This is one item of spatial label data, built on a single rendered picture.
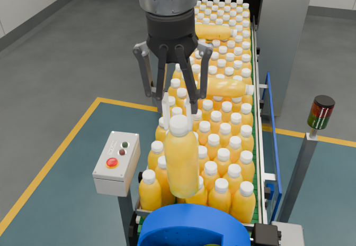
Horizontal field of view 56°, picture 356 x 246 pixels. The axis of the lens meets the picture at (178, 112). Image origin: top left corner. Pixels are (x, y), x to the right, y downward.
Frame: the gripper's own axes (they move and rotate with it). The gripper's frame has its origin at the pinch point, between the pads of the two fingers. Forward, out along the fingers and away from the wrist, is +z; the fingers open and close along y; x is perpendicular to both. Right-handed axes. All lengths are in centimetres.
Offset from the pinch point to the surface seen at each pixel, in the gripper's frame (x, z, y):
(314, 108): 41, 28, 37
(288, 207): 42, 81, 36
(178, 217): -4.0, 27.5, -1.0
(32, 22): 325, 117, -242
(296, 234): 20, 66, 34
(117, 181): 16.2, 40.6, -24.0
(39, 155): 117, 139, -135
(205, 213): -2.3, 27.5, 5.0
